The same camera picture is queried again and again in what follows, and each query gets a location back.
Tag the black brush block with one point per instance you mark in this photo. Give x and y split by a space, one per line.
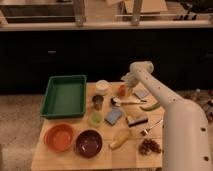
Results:
131 121

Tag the yellow banana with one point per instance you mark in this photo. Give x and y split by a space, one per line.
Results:
119 138

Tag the black white ladle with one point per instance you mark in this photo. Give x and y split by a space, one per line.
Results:
118 102

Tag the light green small cup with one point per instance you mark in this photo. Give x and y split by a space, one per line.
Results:
95 119

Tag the dark purple bowl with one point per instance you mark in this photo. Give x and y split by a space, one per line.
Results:
88 143

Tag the red orange apple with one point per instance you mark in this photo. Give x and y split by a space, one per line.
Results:
121 90

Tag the green plastic tray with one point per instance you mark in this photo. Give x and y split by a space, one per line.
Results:
65 97

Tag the white small bowl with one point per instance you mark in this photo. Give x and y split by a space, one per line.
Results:
101 87

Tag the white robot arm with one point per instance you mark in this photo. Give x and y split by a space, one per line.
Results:
185 139

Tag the wooden table board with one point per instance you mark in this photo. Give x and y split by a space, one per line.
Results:
125 157

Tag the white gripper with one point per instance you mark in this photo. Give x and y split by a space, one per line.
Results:
130 82

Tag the metal cup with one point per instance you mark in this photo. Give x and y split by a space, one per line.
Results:
98 102

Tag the blue grey cloth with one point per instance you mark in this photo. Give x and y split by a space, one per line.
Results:
141 94

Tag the blue sponge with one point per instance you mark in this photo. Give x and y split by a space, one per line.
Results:
113 116

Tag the silver fork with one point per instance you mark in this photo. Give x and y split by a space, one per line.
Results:
146 131

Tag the brown grape bunch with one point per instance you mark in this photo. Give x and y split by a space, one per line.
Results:
148 146

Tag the orange bowl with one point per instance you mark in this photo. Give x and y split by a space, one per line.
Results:
59 137

